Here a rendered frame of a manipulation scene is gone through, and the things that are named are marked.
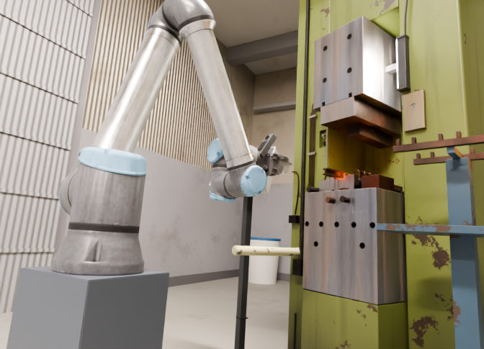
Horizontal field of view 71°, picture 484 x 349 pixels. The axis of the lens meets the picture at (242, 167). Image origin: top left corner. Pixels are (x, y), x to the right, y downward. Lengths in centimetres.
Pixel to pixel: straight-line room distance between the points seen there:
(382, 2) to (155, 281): 172
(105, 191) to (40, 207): 256
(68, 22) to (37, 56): 50
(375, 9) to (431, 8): 30
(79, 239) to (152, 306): 21
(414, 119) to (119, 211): 129
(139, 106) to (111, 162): 30
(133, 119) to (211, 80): 25
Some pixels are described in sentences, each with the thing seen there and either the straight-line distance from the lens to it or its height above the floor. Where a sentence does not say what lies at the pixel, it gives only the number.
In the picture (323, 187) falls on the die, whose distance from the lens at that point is 170.
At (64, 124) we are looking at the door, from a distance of 348.
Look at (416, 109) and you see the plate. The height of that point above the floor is 127.
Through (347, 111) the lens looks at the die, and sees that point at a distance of 171.
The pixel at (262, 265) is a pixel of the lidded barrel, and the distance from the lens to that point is 525.
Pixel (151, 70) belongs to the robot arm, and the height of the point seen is 116.
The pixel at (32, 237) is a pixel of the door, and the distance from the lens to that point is 332.
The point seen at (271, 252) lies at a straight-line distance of 179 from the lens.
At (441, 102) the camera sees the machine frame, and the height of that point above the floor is 128.
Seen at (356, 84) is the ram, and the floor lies 142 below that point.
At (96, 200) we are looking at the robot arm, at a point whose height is 75.
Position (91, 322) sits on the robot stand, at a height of 53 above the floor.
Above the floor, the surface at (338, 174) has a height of 100.
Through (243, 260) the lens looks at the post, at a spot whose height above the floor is 55.
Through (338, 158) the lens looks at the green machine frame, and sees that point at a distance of 197.
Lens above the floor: 70
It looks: 11 degrees up
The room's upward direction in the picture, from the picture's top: 4 degrees clockwise
